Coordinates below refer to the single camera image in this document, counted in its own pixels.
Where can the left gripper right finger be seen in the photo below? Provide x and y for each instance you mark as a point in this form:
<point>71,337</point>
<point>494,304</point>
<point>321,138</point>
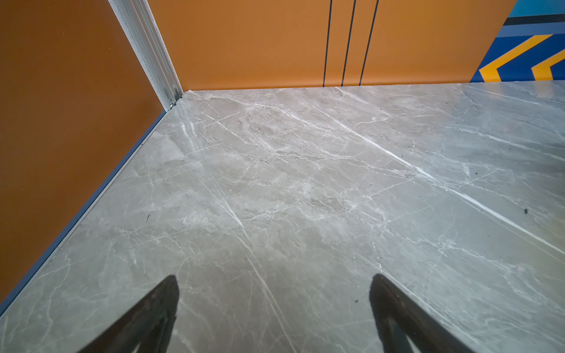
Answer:
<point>401,323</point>

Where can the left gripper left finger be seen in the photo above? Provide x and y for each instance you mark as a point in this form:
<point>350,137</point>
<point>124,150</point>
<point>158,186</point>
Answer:
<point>145,327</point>

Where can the left aluminium corner post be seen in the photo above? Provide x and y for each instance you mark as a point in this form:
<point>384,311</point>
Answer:
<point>140,27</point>

